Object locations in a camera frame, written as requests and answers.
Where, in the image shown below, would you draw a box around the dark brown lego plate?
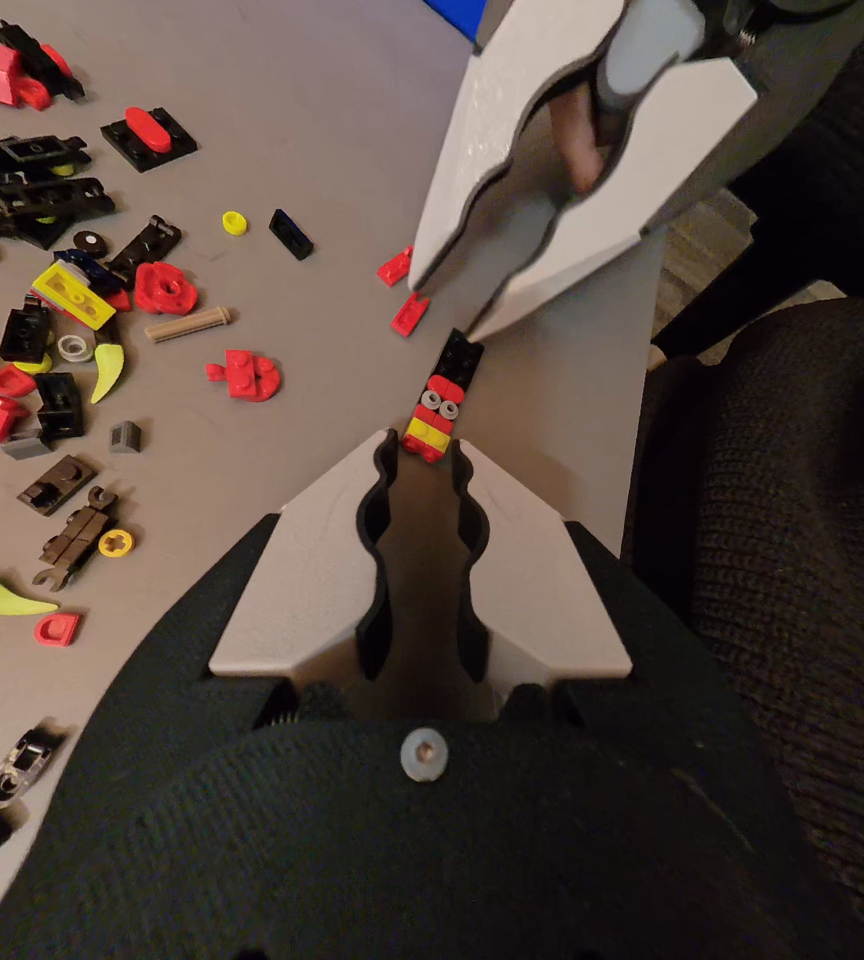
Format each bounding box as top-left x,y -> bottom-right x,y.
18,453 -> 99,517

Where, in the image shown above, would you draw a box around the black lego bracket piece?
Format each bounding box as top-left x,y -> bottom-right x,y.
0,18 -> 88,102

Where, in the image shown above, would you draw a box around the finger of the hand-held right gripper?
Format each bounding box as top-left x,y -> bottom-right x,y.
468,58 -> 759,344
408,0 -> 631,318

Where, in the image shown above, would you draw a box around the person's right hand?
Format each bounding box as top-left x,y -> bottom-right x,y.
552,78 -> 607,194

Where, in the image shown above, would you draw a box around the pile of lego pieces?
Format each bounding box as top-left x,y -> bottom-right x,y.
0,112 -> 118,252

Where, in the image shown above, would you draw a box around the black plate with red tile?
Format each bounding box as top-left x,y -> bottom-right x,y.
100,106 -> 199,174

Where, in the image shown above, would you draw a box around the black lego hinge plate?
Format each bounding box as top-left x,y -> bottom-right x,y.
107,215 -> 184,279

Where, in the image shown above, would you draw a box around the black red yellow lego assembly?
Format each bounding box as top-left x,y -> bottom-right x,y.
400,327 -> 487,466

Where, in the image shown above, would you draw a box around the short lime lego claw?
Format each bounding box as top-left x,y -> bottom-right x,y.
90,341 -> 127,406

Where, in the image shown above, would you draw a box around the grey lego ball joint connector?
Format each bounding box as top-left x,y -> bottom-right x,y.
0,726 -> 67,811

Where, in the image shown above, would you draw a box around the dark blue lego piece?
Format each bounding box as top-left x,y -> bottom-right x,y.
53,247 -> 129,294

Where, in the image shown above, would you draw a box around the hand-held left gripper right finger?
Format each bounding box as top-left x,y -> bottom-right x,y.
450,438 -> 634,710

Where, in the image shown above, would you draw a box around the red lego clip plate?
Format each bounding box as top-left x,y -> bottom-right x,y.
390,292 -> 431,339
376,246 -> 415,289

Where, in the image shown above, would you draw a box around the blue plastic bin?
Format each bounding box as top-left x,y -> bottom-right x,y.
423,0 -> 487,37

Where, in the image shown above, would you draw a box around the tan lego axle pin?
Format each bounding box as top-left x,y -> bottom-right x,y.
144,306 -> 232,345

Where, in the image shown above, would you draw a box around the small black lego plate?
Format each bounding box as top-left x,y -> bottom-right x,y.
268,208 -> 315,261

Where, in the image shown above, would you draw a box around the yellow lego plate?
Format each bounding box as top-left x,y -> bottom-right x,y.
32,262 -> 118,331

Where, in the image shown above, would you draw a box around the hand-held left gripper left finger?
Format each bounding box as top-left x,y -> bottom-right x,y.
209,427 -> 400,687

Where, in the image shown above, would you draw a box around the black lego brick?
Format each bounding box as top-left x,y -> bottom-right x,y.
0,300 -> 54,365
34,372 -> 86,441

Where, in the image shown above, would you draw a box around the red rounded plate with hole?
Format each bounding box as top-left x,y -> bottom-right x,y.
134,262 -> 199,316

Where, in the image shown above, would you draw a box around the red round plate with clip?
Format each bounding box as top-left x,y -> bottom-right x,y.
205,348 -> 281,403

